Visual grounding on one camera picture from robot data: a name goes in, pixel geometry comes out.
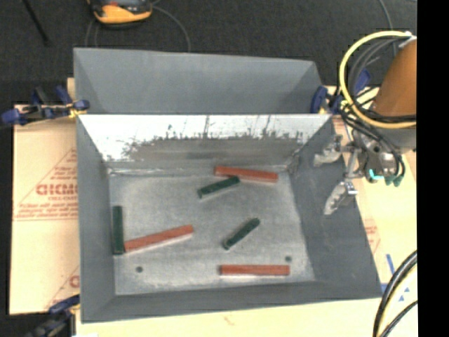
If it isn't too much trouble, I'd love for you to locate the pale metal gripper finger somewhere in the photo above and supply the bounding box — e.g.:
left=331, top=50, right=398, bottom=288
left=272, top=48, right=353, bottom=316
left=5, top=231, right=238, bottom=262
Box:
left=322, top=180, right=359, bottom=216
left=313, top=135, right=344, bottom=169

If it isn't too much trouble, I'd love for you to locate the red-brown flat block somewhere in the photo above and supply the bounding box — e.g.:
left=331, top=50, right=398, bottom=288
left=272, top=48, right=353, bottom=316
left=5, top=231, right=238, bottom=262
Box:
left=123, top=224, right=195, bottom=253
left=219, top=264, right=291, bottom=277
left=213, top=165, right=279, bottom=184

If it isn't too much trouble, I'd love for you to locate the dark green flat block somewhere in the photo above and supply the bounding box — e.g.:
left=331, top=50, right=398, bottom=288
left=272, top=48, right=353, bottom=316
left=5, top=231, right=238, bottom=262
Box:
left=221, top=217, right=262, bottom=251
left=196, top=175, right=242, bottom=200
left=111, top=205, right=126, bottom=256

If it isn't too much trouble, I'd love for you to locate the grey metal bin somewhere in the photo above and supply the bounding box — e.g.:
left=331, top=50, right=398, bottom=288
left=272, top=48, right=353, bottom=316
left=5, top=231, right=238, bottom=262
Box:
left=72, top=47, right=384, bottom=323

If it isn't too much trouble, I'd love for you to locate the brown cardboard board red print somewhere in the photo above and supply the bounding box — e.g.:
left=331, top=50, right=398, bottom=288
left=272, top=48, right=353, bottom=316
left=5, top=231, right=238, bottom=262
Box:
left=8, top=112, right=382, bottom=316

